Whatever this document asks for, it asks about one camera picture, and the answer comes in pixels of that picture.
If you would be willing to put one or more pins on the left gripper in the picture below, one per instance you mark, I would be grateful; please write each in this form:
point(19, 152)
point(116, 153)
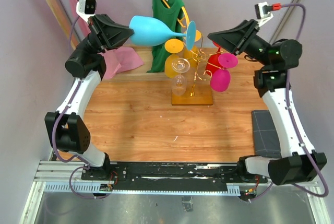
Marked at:
point(106, 32)

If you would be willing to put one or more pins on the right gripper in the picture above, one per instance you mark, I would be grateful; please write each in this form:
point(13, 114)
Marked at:
point(237, 39)

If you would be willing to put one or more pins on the red goblet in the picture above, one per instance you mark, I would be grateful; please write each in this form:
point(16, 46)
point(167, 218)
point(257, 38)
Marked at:
point(212, 63)

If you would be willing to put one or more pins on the blue goblet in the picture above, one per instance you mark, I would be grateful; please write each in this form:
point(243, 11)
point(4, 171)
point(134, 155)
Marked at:
point(149, 31)

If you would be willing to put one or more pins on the magenta goblet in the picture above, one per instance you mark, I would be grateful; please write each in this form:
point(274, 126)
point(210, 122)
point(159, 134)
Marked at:
point(220, 80)

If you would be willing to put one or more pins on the yellow goblet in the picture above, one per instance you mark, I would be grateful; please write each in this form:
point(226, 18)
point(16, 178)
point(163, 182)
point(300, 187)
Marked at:
point(190, 55)
point(172, 46)

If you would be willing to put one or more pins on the clear wine glass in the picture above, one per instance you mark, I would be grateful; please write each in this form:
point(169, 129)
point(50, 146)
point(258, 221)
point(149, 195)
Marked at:
point(179, 82)

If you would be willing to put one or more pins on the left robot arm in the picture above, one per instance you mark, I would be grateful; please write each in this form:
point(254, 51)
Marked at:
point(69, 137)

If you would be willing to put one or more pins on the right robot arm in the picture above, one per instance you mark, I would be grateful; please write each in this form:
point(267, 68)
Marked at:
point(299, 161)

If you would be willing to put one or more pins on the wooden rack base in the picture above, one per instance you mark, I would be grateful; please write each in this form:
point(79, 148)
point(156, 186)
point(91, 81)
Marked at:
point(201, 95)

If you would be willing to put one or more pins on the pink cloth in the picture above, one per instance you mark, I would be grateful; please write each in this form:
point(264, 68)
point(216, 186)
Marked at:
point(117, 61)

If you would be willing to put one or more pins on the wooden clothes stand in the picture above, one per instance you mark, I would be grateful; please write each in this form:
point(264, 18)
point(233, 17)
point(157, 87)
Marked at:
point(65, 21)

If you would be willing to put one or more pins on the dark grey checked cloth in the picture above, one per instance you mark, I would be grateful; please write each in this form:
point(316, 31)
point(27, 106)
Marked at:
point(265, 138)

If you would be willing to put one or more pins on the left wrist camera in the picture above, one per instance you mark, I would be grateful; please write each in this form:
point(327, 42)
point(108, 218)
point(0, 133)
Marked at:
point(86, 9)

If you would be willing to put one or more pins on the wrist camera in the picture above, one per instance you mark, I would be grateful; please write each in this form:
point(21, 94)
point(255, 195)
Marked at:
point(86, 9)
point(264, 12)

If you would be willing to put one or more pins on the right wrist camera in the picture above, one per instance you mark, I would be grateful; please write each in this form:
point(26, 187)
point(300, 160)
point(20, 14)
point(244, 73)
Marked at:
point(264, 12)

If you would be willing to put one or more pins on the gold wire glass rack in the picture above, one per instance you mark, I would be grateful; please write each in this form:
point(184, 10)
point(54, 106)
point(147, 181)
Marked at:
point(199, 70)

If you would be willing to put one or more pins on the black mounting rail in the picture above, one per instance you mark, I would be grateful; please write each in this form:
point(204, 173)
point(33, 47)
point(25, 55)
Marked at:
point(165, 178)

